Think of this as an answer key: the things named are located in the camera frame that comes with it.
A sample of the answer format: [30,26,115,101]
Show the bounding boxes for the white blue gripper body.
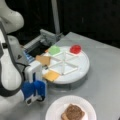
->
[22,62,47,105]

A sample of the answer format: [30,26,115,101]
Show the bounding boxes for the yellow cheese slice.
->
[43,70,60,82]

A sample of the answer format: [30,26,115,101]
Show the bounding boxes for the toast bread slice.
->
[36,55,50,65]
[61,113,69,120]

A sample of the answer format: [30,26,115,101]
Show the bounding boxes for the brown meat patty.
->
[65,104,84,117]

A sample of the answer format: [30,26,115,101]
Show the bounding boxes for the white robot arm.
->
[0,0,46,114]

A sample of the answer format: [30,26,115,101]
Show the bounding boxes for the white paper plate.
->
[45,95,97,120]

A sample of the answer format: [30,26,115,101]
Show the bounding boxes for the green lettuce piece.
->
[48,46,60,55]

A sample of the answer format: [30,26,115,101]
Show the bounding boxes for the white round divided tray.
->
[42,46,90,85]

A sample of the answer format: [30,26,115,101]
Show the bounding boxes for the red tomato slice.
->
[69,45,81,54]

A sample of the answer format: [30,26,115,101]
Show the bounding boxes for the grey metal frame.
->
[23,0,63,52]

